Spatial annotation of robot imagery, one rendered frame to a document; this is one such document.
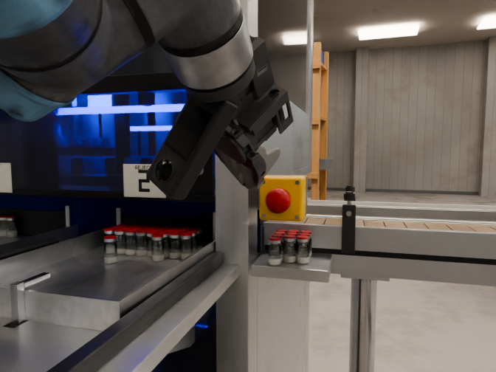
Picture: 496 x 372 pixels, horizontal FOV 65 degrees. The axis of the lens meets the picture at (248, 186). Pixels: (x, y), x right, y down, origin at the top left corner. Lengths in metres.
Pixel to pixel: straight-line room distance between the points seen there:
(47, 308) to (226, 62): 0.34
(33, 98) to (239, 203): 0.44
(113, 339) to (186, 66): 0.26
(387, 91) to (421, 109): 0.96
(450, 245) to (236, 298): 0.38
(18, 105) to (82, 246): 0.54
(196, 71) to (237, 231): 0.38
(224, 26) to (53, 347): 0.34
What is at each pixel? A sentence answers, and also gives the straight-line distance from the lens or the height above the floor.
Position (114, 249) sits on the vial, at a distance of 0.71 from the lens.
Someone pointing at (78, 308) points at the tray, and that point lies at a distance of 0.48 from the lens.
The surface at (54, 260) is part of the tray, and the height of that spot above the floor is 0.89.
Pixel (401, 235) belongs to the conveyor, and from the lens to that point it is 0.76.
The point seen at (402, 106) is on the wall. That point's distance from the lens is 10.86.
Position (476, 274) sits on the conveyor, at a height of 0.86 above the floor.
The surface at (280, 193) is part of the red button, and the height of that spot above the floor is 1.01.
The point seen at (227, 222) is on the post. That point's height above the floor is 0.95.
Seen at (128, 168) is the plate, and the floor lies 1.04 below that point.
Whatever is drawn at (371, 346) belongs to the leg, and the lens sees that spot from 0.87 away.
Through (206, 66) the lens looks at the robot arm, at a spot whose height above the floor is 1.14.
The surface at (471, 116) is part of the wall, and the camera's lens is 11.01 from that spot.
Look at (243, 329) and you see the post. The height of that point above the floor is 0.76.
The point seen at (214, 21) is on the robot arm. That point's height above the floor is 1.17.
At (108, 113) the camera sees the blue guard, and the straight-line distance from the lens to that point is 0.77.
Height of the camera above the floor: 1.07
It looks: 5 degrees down
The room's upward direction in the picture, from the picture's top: straight up
